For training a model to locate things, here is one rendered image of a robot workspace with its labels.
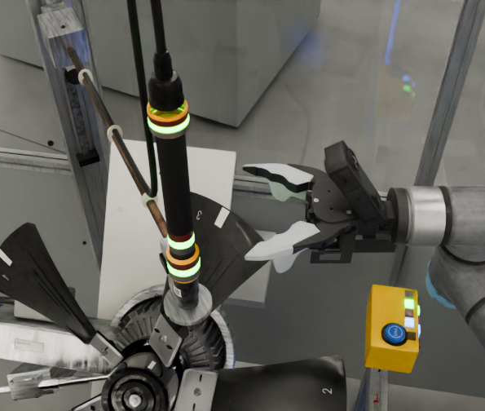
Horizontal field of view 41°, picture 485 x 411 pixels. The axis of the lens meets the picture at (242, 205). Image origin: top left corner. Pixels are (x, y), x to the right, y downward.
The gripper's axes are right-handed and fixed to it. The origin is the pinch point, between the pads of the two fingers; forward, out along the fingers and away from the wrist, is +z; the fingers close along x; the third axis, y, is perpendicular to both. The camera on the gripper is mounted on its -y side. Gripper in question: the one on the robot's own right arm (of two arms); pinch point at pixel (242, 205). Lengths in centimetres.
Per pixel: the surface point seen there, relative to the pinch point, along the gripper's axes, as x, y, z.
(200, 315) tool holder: -2.8, 19.8, 5.9
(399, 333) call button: 17, 58, -33
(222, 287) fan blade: 8.4, 28.7, 3.2
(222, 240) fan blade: 15.0, 24.8, 3.2
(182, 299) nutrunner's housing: -2.1, 17.0, 8.3
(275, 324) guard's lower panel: 68, 132, -12
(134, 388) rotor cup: -2.0, 43.1, 18.2
